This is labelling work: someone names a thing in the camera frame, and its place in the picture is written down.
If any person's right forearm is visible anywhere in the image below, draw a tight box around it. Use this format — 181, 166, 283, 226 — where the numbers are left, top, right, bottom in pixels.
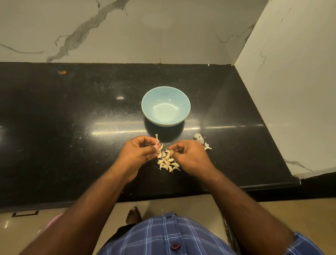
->
199, 168, 295, 255

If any person's left forearm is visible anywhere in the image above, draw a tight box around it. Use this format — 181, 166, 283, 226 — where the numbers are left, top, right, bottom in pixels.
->
21, 169, 132, 255

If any person's right hand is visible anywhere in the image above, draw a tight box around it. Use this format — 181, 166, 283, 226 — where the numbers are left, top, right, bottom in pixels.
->
168, 139, 216, 179

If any person's left hand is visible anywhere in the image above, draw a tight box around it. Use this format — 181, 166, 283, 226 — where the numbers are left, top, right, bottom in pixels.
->
113, 136, 161, 182

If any blue plaid shirt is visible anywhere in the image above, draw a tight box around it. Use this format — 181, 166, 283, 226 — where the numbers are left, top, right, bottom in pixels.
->
99, 213, 325, 255

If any pile of garlic skins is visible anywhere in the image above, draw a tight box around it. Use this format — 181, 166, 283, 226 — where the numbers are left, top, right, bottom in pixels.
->
156, 149, 181, 173

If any pink plastic bucket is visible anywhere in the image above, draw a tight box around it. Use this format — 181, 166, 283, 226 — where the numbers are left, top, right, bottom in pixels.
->
47, 213, 64, 228

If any garlic peel scrap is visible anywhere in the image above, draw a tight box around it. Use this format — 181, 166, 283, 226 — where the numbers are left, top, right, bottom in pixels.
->
193, 133, 212, 151

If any black drawer handle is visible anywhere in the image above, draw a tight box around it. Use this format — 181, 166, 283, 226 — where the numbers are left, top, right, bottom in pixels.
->
12, 210, 40, 218

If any light blue bowl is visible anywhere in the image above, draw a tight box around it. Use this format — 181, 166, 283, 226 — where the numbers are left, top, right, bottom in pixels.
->
141, 86, 192, 127

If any white garlic bulb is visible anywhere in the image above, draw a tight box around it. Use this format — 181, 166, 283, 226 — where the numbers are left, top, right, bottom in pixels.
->
154, 133, 164, 154

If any black cabinet trim strip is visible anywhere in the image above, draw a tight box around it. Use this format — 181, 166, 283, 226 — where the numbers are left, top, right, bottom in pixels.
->
224, 218, 241, 255

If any person's left foot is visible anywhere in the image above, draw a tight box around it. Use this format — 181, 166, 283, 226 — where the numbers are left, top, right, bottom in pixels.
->
126, 206, 142, 226

